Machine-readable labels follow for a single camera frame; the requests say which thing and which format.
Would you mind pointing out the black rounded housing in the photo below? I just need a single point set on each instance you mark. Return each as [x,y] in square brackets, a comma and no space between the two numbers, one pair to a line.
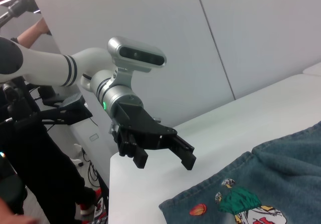
[10,188]

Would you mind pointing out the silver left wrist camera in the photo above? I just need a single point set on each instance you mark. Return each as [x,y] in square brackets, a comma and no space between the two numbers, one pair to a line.
[140,55]

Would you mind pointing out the person bare hand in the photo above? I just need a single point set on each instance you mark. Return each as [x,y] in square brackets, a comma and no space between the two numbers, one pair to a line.
[10,211]

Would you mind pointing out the black boom pole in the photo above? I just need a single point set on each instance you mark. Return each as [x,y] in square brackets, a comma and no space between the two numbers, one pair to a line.
[15,9]

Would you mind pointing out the white caster foot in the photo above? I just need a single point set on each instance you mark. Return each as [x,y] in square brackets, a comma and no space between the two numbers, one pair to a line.
[77,156]

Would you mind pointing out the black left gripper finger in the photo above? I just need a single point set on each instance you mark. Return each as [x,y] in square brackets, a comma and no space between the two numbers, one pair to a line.
[139,157]
[185,156]

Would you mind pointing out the black equipment stand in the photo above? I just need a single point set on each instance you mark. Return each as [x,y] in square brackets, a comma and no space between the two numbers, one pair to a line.
[62,108]

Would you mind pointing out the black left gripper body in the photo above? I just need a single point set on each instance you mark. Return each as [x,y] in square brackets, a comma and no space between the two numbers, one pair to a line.
[140,123]

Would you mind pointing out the blue denim shorts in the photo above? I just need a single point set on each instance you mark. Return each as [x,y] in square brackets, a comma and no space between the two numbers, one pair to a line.
[276,171]

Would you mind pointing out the person black trousers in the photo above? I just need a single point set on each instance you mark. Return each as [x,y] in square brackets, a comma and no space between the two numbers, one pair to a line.
[50,171]

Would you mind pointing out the red black sneaker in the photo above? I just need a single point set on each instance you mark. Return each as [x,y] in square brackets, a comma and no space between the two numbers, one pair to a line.
[89,204]
[100,217]

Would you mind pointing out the person bare forearm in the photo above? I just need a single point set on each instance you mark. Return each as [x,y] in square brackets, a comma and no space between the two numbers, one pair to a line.
[32,34]

